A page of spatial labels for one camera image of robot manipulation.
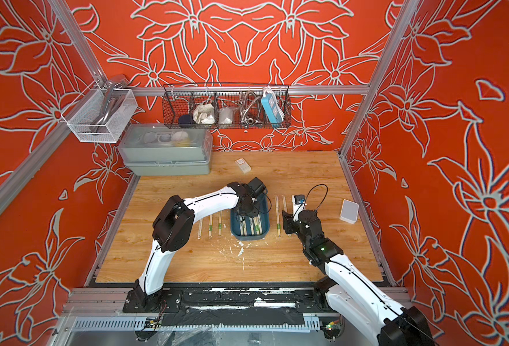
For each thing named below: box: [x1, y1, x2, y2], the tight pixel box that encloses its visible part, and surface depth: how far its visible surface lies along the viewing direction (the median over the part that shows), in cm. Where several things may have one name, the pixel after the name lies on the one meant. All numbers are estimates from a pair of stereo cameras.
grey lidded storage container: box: [118, 128, 214, 177], surface depth 103 cm
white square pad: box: [338, 198, 360, 225], surface depth 95 cm
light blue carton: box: [260, 87, 285, 128], surface depth 89 cm
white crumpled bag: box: [192, 103, 215, 127], surface depth 92 cm
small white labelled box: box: [234, 157, 252, 174], surface depth 116 cm
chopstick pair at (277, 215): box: [275, 196, 282, 238], surface depth 94 cm
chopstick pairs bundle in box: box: [238, 214, 264, 236], surface depth 92 cm
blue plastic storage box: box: [230, 195, 270, 241], surface depth 92 cm
